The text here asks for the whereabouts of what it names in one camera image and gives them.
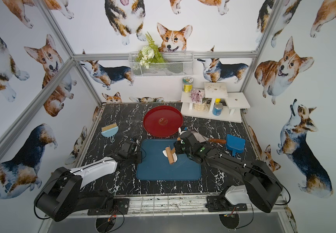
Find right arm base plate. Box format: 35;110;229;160
205;196;248;212

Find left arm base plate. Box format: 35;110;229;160
87;198;130;216

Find metal dough scraper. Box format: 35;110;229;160
190;131;226;144

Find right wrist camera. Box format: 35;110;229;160
178;126;188;135

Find teal plastic tray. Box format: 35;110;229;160
136;139;202;181

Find wooden double roller pin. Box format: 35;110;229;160
165;146;174;165

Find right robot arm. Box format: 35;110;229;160
180;131;283;213

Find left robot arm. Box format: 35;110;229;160
33;138;142;222

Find red round tray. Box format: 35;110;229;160
143;105;183;138

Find light blue hand brush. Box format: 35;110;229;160
101;123;119;143

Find pink flower decoration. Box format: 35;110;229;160
190;89;205;103

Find white tiered shelf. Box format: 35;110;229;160
181;82;250;123

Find artificial green white flowers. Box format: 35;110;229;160
135;32;166;69

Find blue can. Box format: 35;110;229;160
212;103;223;116

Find white wire wall basket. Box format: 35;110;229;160
128;52;194;77

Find yellow sunflower seed can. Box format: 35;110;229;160
182;77;193;93

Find white dough piece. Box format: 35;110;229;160
163;149;177;162

